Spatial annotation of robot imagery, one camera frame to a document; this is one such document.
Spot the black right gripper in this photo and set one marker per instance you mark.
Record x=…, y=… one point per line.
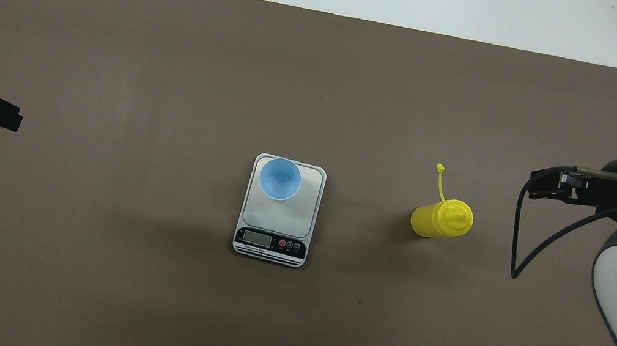
x=609, y=193

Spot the yellow squeeze bottle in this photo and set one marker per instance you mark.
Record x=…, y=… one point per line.
x=440, y=220

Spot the light blue plastic cup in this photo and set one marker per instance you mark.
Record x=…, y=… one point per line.
x=280, y=180

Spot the silver digital kitchen scale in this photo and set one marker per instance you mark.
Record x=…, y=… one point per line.
x=282, y=224

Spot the brown paper mat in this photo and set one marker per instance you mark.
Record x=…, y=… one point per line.
x=85, y=255

